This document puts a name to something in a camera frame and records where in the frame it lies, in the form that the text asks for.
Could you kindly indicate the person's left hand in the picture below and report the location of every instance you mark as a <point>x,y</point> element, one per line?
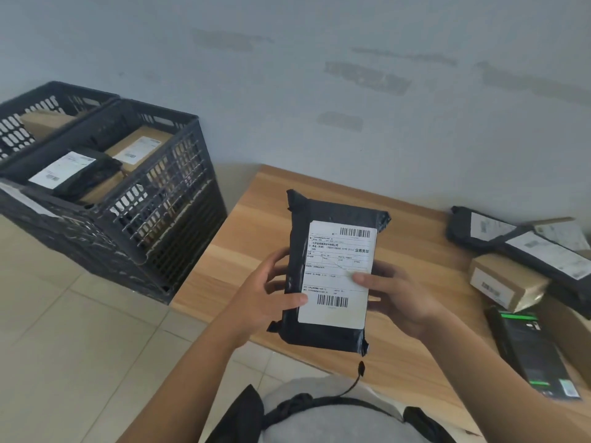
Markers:
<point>251,302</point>

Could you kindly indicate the person's right hand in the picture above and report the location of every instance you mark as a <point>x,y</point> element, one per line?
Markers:
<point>406,302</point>

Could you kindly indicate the person's right thumb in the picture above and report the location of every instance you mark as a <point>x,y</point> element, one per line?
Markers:
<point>371,280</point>

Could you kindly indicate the person's left thumb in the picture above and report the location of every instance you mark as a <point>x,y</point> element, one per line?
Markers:
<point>288,300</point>

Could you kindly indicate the person's right forearm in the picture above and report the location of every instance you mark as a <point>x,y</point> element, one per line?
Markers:
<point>498,382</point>

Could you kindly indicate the person's left forearm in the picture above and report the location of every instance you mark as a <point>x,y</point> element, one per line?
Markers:
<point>194,382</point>

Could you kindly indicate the grey shirt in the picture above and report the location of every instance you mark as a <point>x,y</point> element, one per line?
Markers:
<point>300,429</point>

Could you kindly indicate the small labelled cardboard box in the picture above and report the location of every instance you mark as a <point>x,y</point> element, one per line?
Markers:
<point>512,276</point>

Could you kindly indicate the large black plastic crate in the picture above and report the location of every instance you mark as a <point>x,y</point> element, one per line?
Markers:
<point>152,226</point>

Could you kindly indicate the black and green box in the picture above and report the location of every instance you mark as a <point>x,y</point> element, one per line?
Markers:
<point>531,350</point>

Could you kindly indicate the long black mailer bag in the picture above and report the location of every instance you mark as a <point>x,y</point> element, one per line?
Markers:
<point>554,267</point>

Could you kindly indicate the flat cardboard parcel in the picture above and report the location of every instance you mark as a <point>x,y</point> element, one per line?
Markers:
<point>561,230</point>

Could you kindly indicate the large cardboard box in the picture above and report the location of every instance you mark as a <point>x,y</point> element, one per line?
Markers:
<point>570,332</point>

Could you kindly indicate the plain cardboard box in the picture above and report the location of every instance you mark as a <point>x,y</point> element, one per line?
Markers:
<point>104,189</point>

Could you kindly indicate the small black mailer parcel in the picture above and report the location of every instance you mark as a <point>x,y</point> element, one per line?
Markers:
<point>76,172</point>

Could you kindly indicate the white paper crate label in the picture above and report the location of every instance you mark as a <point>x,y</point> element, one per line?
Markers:
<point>23,198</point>

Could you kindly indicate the brown cardboard box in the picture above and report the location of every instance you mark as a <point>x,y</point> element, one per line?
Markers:
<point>46,122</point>

